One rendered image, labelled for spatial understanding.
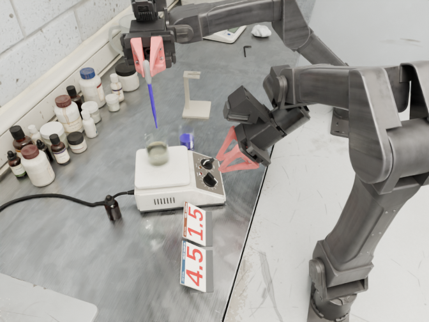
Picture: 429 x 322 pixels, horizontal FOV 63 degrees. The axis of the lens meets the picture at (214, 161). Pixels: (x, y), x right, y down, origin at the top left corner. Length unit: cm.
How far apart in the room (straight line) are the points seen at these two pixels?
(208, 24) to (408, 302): 68
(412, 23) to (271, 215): 150
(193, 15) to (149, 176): 35
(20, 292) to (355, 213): 61
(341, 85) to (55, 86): 85
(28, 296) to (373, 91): 67
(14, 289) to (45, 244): 11
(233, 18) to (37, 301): 68
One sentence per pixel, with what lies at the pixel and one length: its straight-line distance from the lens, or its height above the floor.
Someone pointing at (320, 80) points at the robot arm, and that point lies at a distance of 54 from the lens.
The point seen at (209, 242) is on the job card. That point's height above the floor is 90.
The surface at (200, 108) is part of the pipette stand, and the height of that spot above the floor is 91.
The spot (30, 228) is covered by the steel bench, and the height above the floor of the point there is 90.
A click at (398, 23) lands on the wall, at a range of 210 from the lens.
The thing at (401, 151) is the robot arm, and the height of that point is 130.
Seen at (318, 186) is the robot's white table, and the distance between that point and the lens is 90.
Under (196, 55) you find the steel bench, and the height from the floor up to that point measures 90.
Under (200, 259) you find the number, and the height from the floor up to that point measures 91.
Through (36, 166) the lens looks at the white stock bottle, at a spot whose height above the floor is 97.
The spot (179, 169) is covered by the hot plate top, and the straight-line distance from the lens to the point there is 79.
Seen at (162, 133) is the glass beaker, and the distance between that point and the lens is 79.
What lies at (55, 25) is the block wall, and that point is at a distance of 119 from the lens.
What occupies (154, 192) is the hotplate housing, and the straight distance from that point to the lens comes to 78.
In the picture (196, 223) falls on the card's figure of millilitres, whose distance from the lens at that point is 77.
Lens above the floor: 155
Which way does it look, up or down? 45 degrees down
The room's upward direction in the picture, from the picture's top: straight up
